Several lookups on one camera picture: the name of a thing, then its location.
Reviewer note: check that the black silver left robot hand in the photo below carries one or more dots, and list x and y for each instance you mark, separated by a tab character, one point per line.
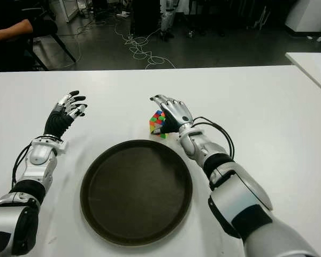
57	121

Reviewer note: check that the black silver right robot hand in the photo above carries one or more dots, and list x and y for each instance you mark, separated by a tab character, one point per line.
177	112

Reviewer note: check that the multicoloured Rubik's cube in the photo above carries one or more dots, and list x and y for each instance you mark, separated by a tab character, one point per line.
156	119

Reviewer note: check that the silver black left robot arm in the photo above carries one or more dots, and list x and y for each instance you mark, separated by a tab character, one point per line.
38	158

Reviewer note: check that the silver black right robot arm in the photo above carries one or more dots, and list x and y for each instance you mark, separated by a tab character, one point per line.
235	192

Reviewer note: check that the dark brown round plate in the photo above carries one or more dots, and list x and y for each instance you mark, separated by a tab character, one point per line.
136	192

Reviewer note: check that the black metal chair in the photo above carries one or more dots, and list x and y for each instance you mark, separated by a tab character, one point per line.
64	46

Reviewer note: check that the black pillar cabinet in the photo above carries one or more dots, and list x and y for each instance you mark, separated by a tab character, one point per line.
145	16

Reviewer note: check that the seated person in black shirt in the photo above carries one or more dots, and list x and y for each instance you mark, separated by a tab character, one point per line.
16	26

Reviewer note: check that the white framed panel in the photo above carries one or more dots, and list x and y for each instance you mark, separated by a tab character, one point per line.
67	10

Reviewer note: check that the white power strip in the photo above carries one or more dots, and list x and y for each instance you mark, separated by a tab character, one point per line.
123	14

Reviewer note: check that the leaning white boards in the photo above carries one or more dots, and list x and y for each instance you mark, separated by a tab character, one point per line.
260	17

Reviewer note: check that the white side table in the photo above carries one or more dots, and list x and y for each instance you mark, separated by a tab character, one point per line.
315	67

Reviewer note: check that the white cabinet with black base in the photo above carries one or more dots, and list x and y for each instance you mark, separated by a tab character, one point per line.
310	16

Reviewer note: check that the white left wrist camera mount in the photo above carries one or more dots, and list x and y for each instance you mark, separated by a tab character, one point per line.
62	147

